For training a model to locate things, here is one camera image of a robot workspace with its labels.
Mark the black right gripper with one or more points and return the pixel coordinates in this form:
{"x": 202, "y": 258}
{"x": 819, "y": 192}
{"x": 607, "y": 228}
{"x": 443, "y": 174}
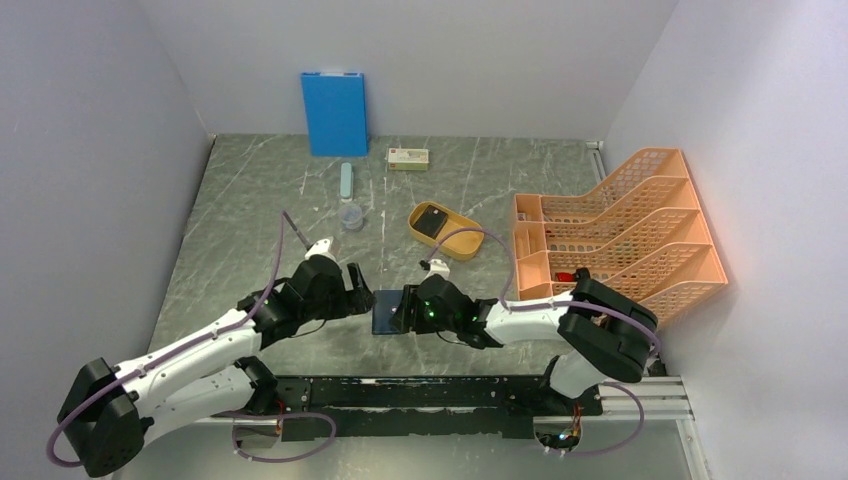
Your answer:
{"x": 404, "y": 319}

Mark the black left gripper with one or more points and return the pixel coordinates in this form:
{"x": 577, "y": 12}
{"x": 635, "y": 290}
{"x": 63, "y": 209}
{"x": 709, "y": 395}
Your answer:
{"x": 361, "y": 301}

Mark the navy blue card holder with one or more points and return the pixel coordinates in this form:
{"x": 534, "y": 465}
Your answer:
{"x": 384, "y": 308}

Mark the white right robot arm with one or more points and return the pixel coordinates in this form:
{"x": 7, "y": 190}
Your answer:
{"x": 610, "y": 335}

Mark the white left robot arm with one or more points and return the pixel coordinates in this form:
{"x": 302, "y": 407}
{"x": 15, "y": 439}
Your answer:
{"x": 112, "y": 411}

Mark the black VIP card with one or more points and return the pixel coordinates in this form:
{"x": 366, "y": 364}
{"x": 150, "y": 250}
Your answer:
{"x": 431, "y": 221}

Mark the clear jar of paper clips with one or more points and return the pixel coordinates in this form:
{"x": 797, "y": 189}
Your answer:
{"x": 351, "y": 217}

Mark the yellow oval tray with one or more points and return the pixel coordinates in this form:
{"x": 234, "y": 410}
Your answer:
{"x": 463, "y": 238}

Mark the light blue stapler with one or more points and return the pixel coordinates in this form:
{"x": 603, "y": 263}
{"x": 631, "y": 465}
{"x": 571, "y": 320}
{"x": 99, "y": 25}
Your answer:
{"x": 346, "y": 182}

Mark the green and white small box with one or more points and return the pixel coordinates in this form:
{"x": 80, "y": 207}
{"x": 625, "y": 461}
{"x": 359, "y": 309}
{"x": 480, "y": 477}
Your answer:
{"x": 407, "y": 159}

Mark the red and black object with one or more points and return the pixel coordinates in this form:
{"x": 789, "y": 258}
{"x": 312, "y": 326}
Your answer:
{"x": 565, "y": 277}

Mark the blue upright folder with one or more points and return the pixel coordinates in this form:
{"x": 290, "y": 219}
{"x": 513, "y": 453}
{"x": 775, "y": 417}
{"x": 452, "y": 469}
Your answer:
{"x": 336, "y": 115}

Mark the orange plastic file organizer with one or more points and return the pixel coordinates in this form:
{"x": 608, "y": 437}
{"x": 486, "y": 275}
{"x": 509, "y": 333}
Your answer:
{"x": 641, "y": 231}

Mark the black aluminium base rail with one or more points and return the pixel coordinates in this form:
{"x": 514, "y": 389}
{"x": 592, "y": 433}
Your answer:
{"x": 512, "y": 407}

